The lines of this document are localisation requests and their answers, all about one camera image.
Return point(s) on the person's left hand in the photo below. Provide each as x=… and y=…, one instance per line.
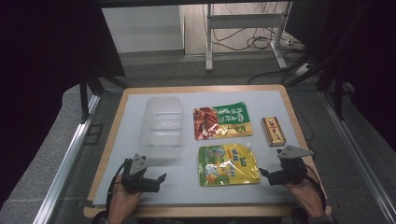
x=123, y=203

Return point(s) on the white cabinet panel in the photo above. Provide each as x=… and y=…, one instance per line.
x=143, y=28

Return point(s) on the white metal desk frame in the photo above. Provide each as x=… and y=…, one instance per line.
x=243, y=21

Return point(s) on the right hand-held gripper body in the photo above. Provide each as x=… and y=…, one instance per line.
x=291, y=171

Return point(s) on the aluminium rail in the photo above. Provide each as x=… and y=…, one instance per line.
x=67, y=165
x=358, y=155

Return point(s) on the person's leg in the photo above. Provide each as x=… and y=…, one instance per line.
x=99, y=218

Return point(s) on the red and green sauce packet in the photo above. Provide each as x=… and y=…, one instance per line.
x=222, y=121

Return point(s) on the yellow green spout pouch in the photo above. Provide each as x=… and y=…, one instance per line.
x=229, y=165

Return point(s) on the white power strip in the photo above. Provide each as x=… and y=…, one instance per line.
x=301, y=70

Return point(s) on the black metal stand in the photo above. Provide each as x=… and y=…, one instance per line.
x=337, y=93
x=84, y=96

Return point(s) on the person's right hand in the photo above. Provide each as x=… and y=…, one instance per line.
x=306, y=196

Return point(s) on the white table mat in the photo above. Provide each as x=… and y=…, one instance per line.
x=218, y=196

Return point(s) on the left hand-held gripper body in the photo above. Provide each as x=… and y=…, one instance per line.
x=138, y=165

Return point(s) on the wooden table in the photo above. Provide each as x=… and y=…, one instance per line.
x=202, y=211

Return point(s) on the clear plastic container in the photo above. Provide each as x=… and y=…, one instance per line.
x=162, y=127

